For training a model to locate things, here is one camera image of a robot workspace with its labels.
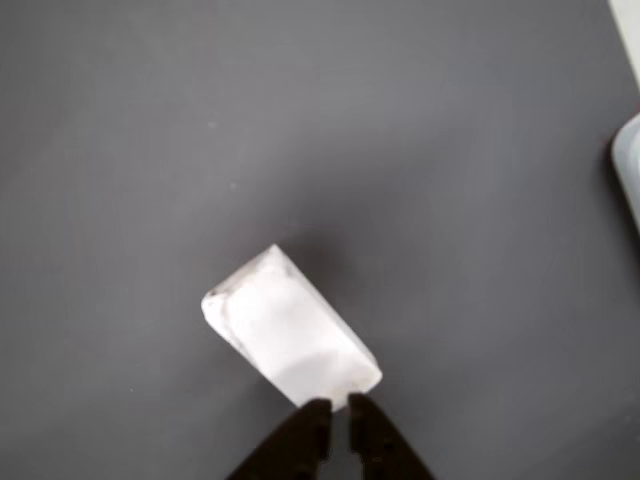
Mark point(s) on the grey table mat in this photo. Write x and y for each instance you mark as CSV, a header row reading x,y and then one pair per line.
x,y
150,150

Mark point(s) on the white block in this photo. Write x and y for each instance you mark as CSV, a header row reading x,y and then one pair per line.
x,y
285,325

